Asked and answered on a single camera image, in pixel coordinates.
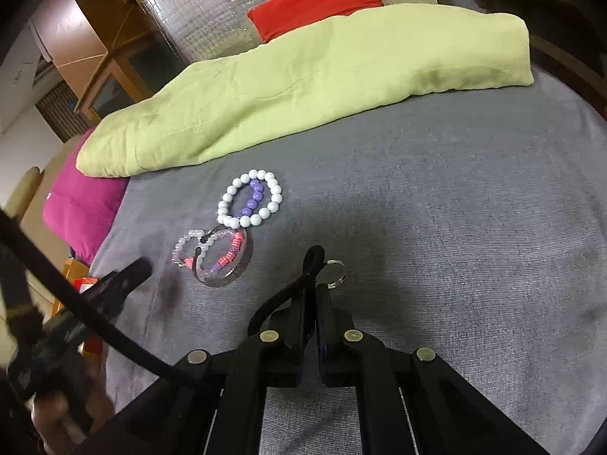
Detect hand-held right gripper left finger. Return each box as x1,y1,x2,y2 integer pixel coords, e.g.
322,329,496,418
71,288,316,455

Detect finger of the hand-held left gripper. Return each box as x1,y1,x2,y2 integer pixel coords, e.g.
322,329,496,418
78,257,153,314

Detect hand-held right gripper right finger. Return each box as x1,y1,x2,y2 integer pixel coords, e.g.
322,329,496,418
316,285,551,455

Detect red jewelry box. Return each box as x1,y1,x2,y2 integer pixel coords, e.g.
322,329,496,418
61,257,107,358

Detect black cord with clear ring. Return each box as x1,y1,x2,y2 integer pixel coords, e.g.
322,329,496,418
247,245,346,337

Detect pale pink bead bracelet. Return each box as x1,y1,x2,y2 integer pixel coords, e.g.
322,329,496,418
171,229,209,270

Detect clear bangle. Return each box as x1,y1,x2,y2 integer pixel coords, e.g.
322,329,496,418
192,227,252,287

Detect clear pink purple bead bracelet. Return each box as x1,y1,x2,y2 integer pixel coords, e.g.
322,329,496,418
198,231,245,276

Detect white bead bracelet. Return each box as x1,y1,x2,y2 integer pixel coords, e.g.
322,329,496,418
217,169,284,229

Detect person's left hand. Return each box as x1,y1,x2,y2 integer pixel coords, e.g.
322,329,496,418
28,365,117,451

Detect magenta pillow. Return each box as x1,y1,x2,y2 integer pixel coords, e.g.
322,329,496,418
42,128,130,266

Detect grey blanket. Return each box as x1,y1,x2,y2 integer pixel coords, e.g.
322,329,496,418
88,66,607,455

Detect dark slatted vent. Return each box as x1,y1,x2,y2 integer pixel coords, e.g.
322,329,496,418
35,80,96,143

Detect light green folded blanket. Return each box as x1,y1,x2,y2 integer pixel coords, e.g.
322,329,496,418
76,3,535,178

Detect wooden cabinet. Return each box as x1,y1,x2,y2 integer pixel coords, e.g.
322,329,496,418
66,0,190,119

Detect silver insulation mat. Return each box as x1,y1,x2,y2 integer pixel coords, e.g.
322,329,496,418
140,0,438,64

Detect red cushion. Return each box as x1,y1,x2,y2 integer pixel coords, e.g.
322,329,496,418
247,0,384,42

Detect black cable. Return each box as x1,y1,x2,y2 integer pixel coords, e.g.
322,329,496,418
0,209,195,384

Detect wooden curved frame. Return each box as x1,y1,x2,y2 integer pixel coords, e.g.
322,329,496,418
441,0,607,119

